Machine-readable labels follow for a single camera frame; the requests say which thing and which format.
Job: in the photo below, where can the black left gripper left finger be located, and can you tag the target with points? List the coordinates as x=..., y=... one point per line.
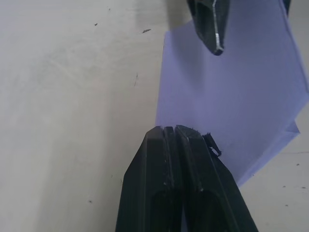
x=149, y=181

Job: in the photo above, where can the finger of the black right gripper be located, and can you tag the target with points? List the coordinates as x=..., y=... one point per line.
x=207, y=24
x=288, y=4

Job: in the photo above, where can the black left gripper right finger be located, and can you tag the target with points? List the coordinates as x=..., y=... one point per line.
x=207, y=193

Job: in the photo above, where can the light purple paper sheet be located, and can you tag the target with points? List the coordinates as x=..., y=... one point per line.
x=229, y=96

